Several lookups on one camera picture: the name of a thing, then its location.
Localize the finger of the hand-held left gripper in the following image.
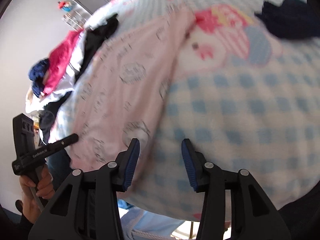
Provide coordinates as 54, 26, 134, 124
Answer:
51, 133, 79, 153

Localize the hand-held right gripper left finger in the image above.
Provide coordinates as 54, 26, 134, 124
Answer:
27, 138, 140, 240

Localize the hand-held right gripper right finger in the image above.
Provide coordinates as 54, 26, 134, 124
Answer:
181, 139, 292, 240

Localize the pink printed garment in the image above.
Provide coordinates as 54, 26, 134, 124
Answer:
69, 6, 199, 172

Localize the person's left forearm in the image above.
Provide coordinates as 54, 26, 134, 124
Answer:
15, 199, 34, 240

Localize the person's left hand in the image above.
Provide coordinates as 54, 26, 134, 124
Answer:
19, 165, 54, 222

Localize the black knit garment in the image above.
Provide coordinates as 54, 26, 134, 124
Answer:
39, 90, 74, 143

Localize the cream garment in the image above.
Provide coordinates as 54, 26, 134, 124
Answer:
25, 87, 47, 114

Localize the light blue fleece cloth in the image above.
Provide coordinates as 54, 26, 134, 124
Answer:
117, 199, 192, 240

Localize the crumpled navy garment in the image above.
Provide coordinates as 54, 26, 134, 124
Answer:
28, 59, 50, 97

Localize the checked cartoon cat blanket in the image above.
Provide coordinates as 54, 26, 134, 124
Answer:
47, 0, 320, 222

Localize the red garment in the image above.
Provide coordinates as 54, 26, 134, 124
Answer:
43, 30, 84, 93

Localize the black garment with white trim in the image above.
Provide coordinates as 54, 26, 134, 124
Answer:
74, 13, 119, 82

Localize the white shelf rack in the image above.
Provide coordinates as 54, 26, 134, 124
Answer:
62, 10, 88, 32

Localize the person's right leg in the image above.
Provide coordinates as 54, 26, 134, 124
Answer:
276, 186, 320, 240

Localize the red and blue plush doll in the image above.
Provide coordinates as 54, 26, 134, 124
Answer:
57, 1, 73, 12

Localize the folded navy garment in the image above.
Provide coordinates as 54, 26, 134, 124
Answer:
254, 0, 319, 40

